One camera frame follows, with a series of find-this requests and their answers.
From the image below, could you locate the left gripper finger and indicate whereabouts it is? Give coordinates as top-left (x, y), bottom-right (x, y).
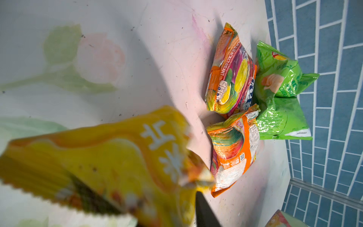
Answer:
top-left (195, 192), bottom-right (221, 227)

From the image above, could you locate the colourful paper gift bag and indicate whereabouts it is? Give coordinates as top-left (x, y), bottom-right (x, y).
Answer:
top-left (265, 210), bottom-right (308, 227)

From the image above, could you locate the yellow snack packet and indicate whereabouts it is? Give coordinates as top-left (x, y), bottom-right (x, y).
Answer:
top-left (1, 106), bottom-right (215, 227)

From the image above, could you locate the Fox's fruits candy bag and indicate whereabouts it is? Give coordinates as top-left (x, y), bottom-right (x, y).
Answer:
top-left (205, 23), bottom-right (256, 119)
top-left (207, 104), bottom-right (261, 198)

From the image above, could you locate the green Lay's chips bag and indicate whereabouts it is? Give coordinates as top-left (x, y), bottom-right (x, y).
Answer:
top-left (253, 41), bottom-right (319, 141)

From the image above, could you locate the right corner metal post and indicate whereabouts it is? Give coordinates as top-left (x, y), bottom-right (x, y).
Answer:
top-left (290, 178), bottom-right (363, 211)

